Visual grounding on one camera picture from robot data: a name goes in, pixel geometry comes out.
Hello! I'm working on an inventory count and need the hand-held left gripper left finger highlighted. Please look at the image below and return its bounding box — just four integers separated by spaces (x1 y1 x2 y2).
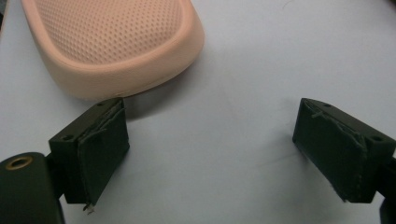
48 97 131 216

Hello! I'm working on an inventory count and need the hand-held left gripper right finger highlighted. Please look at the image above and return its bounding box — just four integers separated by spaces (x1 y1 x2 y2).
292 97 396 203

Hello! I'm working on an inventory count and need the pink slipper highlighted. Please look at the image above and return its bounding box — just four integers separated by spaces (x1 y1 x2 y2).
21 0 205 101

